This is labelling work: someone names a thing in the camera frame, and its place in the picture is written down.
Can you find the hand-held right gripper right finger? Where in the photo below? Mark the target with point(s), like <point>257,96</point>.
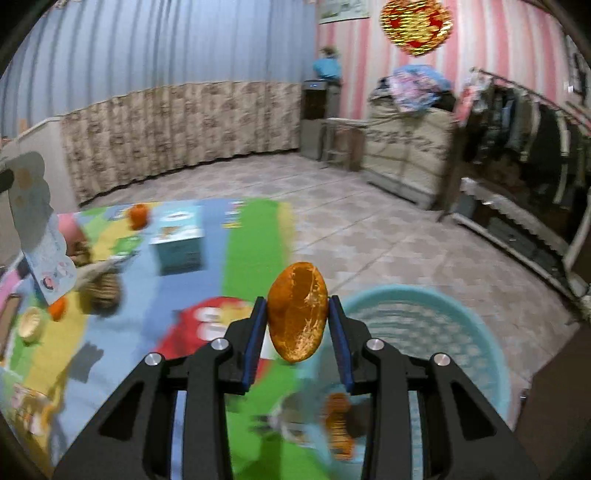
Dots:
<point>339,346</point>

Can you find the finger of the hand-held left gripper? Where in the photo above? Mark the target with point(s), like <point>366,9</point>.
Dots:
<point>5,181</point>

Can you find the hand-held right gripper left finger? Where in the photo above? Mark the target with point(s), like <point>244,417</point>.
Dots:
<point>253,350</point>

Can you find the white blue snack packet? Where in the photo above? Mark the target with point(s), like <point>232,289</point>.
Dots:
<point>39,230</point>

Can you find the light blue plastic basket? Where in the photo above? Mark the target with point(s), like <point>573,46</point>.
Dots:
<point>415,323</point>

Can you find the orange toy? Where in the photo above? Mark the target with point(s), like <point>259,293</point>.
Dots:
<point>339,424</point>
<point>137,216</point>

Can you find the white wrapper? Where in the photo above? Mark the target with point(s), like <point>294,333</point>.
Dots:
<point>288,415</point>

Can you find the orange toy in basket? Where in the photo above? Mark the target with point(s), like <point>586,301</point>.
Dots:
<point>339,424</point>

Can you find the colourful cartoon play mat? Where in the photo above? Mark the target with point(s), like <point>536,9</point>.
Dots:
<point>249,249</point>

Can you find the blue tissue box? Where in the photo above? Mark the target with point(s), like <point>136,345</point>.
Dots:
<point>178,249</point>

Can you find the small orange peel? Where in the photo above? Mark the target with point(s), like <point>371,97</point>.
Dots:
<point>57,308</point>

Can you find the brown striped plush toy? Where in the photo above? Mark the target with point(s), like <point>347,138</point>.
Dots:
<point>99,290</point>

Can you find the small yellow cup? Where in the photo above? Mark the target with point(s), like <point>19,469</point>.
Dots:
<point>30,325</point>

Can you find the floral brown curtain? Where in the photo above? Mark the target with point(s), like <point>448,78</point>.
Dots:
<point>184,124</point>

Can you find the cloth covered cabinet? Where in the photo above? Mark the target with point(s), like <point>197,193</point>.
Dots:
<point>406,152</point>

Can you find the grey water dispenser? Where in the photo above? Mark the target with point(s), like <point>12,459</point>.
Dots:
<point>314,120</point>

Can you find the dark wooden cabinet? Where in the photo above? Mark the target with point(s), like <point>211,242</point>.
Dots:
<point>563,392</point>

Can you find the pile of clothes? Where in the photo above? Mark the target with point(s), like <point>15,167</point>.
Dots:
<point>415,87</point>

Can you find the metal clothes rack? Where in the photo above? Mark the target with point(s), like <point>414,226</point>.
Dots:
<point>575,207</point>

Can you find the row of hanging clothes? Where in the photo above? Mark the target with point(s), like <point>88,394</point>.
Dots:
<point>521,124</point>

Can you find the red gold wall ornament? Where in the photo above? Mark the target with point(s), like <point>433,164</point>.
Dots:
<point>415,23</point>

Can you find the wall poster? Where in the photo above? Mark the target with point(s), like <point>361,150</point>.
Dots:
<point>341,9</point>

